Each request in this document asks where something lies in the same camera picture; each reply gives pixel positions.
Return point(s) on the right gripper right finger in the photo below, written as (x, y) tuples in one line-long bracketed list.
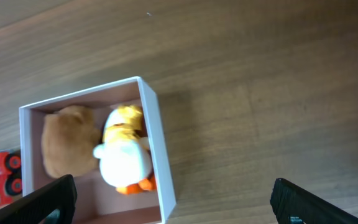
[(293, 204)]

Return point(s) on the pink white cardboard box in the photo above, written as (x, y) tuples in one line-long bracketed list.
[(97, 201)]

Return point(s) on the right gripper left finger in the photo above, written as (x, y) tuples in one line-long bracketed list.
[(53, 203)]

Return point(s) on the white yellow plush duck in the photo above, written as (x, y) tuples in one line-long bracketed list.
[(125, 160)]

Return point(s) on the red toy fire truck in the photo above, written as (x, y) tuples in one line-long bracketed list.
[(10, 176)]

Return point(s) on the brown plush bear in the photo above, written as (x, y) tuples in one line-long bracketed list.
[(68, 139)]

